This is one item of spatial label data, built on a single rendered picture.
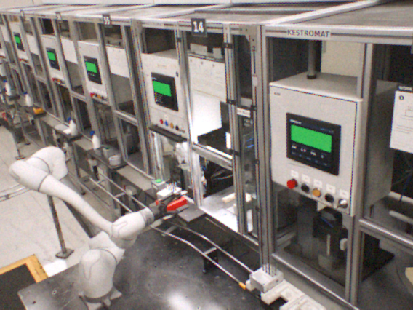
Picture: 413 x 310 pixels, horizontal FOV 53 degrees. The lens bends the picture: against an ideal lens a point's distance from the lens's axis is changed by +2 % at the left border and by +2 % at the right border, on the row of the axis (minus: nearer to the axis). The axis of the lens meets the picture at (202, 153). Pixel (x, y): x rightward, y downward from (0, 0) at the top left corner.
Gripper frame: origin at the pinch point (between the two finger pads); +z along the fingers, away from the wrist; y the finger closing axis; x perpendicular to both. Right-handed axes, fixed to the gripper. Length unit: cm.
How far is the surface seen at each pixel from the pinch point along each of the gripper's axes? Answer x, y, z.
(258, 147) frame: -39, 36, 22
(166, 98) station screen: 34, 47, 18
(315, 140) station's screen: -74, 50, 18
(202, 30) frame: -3, 87, 21
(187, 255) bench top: 10.0, -44.5, 4.6
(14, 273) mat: 171, -111, -75
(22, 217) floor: 267, -113, -45
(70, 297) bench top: 25, -44, -64
